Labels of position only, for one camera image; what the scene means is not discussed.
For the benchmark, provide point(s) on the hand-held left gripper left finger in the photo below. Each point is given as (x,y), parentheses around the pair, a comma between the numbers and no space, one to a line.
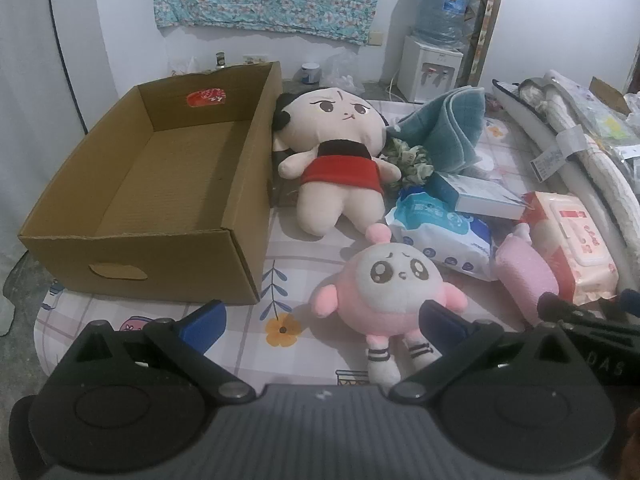
(205,317)

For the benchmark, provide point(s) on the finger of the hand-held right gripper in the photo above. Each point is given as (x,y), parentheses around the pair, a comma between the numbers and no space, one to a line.
(565,310)
(631,299)

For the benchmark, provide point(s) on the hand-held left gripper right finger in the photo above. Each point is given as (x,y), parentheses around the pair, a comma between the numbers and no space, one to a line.
(442,320)

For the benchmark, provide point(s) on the pink fuzzy pouch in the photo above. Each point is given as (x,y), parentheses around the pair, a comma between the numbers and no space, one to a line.
(525,275)

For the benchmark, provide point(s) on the pink round plush toy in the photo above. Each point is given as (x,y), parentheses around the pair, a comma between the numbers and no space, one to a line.
(390,300)

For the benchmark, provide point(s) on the pink wet wipes pack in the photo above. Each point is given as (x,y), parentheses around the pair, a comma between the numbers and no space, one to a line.
(575,245)

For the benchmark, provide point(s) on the blue wet wipes pack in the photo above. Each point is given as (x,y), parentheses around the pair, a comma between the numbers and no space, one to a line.
(440,230)

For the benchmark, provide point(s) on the white and blue carton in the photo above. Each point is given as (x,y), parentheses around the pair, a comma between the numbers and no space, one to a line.
(480,192)

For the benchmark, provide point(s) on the green floral scrunchie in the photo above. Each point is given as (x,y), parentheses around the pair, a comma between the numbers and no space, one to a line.
(415,160)

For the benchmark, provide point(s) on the brown cardboard box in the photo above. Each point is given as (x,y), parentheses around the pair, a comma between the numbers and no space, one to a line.
(150,160)

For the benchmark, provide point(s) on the light blue knitted towel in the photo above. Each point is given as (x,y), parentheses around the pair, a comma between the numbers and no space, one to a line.
(450,125)

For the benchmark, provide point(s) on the pile of plastic packets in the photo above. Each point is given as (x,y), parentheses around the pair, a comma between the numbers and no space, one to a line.
(620,135)

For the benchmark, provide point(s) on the dark-edged white foam mat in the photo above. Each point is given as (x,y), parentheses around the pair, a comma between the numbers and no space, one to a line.
(520,110)

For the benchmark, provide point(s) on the cream plush doll red dress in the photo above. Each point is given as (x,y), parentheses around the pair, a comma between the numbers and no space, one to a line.
(340,120)

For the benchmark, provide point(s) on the white water dispenser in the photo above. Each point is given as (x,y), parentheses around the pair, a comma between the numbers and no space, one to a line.
(425,70)

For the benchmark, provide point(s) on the small dark jar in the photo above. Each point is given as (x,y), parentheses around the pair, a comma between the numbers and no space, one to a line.
(220,58)

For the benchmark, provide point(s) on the small white and blue jar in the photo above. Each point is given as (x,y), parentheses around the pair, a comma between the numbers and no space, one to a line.
(311,72)

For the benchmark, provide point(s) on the clear plastic bag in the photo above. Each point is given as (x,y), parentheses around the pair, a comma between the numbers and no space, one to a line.
(340,72)

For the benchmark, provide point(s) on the wooden framed board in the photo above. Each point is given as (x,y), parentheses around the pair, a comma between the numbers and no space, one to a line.
(482,35)

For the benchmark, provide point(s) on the blue water bottle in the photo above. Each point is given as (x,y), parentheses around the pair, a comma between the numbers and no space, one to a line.
(442,10)

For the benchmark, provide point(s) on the white wall socket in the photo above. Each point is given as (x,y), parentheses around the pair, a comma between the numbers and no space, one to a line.
(375,37)

